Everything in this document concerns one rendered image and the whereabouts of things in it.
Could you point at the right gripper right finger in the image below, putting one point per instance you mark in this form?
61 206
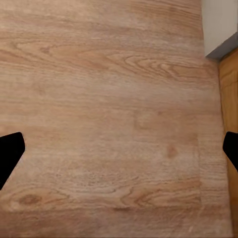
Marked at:
230 146

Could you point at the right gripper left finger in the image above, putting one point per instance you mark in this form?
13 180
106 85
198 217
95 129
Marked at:
11 149

